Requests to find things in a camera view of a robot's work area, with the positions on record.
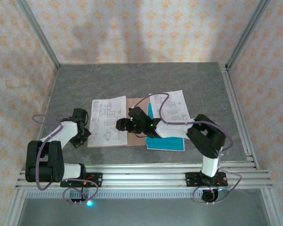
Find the blue paper sheet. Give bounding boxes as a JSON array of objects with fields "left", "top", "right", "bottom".
[{"left": 145, "top": 101, "right": 186, "bottom": 152}]

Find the grey slotted cable duct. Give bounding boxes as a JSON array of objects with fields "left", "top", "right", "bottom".
[{"left": 23, "top": 190, "right": 229, "bottom": 199}]

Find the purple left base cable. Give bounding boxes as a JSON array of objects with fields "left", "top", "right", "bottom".
[{"left": 62, "top": 179, "right": 100, "bottom": 206}]

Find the black mounting plate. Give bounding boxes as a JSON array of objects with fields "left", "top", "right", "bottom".
[
  {"left": 185, "top": 171, "right": 228, "bottom": 188},
  {"left": 60, "top": 172, "right": 103, "bottom": 188}
]

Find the aluminium frame post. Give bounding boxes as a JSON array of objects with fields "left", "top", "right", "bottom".
[
  {"left": 225, "top": 0, "right": 272, "bottom": 71},
  {"left": 16, "top": 0, "right": 61, "bottom": 71}
]

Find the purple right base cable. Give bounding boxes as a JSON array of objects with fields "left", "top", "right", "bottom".
[{"left": 192, "top": 173, "right": 242, "bottom": 206}]

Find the aluminium table side rail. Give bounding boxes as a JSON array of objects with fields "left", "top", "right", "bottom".
[
  {"left": 217, "top": 63, "right": 260, "bottom": 170},
  {"left": 3, "top": 68, "right": 60, "bottom": 226}
]

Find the white printed drawing sheet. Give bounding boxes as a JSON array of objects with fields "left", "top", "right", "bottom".
[
  {"left": 149, "top": 89, "right": 191, "bottom": 123},
  {"left": 88, "top": 95, "right": 128, "bottom": 147}
]

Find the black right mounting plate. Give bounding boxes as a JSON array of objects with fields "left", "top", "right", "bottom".
[{"left": 185, "top": 171, "right": 228, "bottom": 188}]

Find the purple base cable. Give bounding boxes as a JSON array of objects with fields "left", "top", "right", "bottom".
[
  {"left": 62, "top": 179, "right": 100, "bottom": 206},
  {"left": 192, "top": 173, "right": 242, "bottom": 206}
]

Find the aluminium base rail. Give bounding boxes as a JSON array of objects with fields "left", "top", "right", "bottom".
[{"left": 15, "top": 162, "right": 273, "bottom": 189}]

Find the brown cardboard folder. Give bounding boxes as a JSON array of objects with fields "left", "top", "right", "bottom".
[{"left": 87, "top": 97, "right": 152, "bottom": 148}]

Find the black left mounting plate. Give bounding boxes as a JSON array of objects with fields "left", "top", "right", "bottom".
[{"left": 60, "top": 172, "right": 103, "bottom": 188}]

